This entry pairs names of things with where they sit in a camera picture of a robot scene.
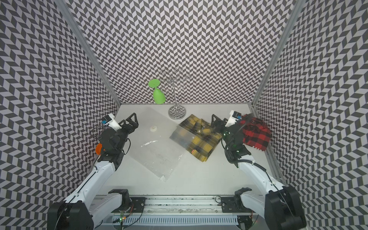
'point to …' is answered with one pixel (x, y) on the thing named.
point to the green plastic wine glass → (159, 97)
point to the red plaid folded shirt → (256, 133)
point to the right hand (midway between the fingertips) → (216, 119)
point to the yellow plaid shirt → (200, 139)
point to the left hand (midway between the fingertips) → (131, 117)
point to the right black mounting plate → (228, 204)
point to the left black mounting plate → (138, 204)
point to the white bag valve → (153, 128)
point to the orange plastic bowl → (98, 148)
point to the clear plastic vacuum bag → (157, 142)
